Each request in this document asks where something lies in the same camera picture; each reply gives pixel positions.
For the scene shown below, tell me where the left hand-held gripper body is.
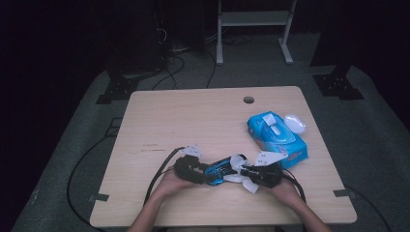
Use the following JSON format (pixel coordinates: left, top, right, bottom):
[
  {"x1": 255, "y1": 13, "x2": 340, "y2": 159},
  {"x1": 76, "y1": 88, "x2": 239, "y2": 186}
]
[{"x1": 173, "y1": 144, "x2": 208, "y2": 187}]

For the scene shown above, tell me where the white metal stand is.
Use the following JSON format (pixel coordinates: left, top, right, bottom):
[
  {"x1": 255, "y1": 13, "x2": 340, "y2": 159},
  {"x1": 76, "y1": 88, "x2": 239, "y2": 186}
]
[{"x1": 216, "y1": 0, "x2": 298, "y2": 66}]

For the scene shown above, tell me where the black stand base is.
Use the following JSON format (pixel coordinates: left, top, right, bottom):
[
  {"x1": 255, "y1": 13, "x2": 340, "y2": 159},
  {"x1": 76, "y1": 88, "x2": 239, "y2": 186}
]
[
  {"x1": 95, "y1": 76, "x2": 140, "y2": 105},
  {"x1": 312, "y1": 65, "x2": 366, "y2": 102}
]

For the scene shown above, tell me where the white wet wipe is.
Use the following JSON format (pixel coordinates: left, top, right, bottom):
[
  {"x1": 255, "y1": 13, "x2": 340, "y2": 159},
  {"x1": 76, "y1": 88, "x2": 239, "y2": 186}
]
[{"x1": 223, "y1": 153, "x2": 260, "y2": 194}]

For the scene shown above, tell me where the person's right hand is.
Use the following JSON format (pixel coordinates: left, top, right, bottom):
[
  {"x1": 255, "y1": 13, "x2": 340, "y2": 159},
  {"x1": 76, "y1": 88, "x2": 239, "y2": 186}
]
[{"x1": 270, "y1": 178, "x2": 306, "y2": 211}]

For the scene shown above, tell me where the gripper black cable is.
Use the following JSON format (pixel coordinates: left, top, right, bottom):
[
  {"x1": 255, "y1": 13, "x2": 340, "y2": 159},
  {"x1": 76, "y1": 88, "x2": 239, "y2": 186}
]
[
  {"x1": 143, "y1": 146, "x2": 188, "y2": 206},
  {"x1": 281, "y1": 168, "x2": 307, "y2": 203}
]

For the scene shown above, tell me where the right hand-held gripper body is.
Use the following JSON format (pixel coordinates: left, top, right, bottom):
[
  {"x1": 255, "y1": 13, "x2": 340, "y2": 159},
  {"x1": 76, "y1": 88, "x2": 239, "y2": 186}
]
[{"x1": 253, "y1": 151, "x2": 288, "y2": 189}]

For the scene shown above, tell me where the person's left hand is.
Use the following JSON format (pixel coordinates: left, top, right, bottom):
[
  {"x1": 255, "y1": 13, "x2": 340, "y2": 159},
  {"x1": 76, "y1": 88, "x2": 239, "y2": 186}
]
[{"x1": 151, "y1": 168, "x2": 196, "y2": 200}]

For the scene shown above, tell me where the blue wet wipes pack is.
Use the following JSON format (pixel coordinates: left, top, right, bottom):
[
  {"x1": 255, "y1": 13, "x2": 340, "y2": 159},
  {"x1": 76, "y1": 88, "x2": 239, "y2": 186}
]
[{"x1": 247, "y1": 110, "x2": 309, "y2": 170}]

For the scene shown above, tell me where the blue and black toy car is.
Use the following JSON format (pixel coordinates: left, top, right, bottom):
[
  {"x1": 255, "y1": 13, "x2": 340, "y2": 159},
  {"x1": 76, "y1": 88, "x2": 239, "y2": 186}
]
[{"x1": 204, "y1": 154, "x2": 249, "y2": 187}]

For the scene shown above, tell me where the black floor cable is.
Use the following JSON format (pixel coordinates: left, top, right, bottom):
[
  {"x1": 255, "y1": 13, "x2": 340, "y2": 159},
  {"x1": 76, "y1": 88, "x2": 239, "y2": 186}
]
[
  {"x1": 151, "y1": 53, "x2": 187, "y2": 92},
  {"x1": 205, "y1": 49, "x2": 218, "y2": 89},
  {"x1": 66, "y1": 117, "x2": 131, "y2": 232},
  {"x1": 343, "y1": 184, "x2": 393, "y2": 232}
]

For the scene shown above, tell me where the black tape strip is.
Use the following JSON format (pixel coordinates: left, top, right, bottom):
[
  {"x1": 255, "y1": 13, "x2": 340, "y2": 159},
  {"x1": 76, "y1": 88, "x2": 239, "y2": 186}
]
[
  {"x1": 88, "y1": 192, "x2": 110, "y2": 203},
  {"x1": 333, "y1": 188, "x2": 356, "y2": 198}
]

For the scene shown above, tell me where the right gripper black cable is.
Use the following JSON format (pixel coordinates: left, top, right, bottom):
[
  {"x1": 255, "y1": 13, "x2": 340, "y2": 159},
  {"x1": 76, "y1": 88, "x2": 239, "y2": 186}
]
[{"x1": 281, "y1": 168, "x2": 307, "y2": 203}]

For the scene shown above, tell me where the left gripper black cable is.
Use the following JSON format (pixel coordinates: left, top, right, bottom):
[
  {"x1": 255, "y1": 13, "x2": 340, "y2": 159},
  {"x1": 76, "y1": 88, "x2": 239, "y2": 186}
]
[{"x1": 143, "y1": 146, "x2": 188, "y2": 206}]

